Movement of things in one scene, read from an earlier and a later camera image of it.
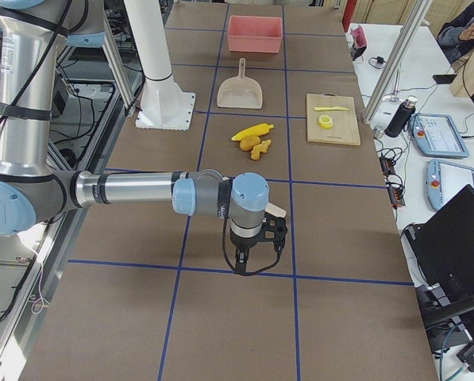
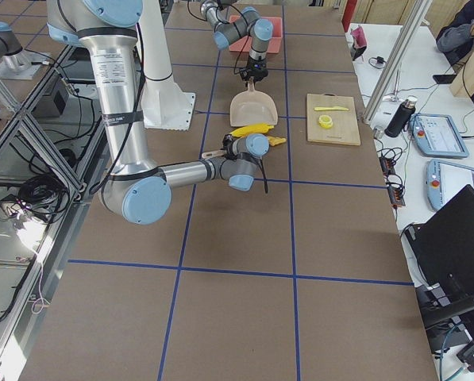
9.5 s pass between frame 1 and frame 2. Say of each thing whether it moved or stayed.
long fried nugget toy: moved
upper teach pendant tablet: stayed
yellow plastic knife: stayed
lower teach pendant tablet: stayed
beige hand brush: moved
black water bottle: stayed
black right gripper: moved
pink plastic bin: stayed
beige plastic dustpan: moved
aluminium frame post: stayed
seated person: stayed
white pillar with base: stayed
